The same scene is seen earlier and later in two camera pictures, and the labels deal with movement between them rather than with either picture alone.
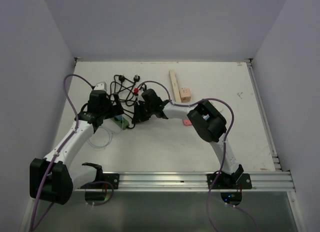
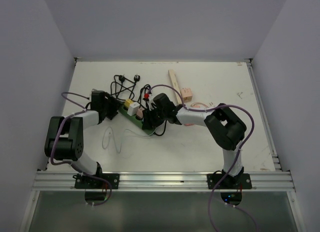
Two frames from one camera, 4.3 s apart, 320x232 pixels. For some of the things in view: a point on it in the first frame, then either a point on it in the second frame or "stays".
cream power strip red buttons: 175,87 stays
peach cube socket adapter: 185,94 stays
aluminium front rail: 261,181 stays
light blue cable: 111,136 -> 113,138
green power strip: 123,123 -> 123,111
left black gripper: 115,109 stays
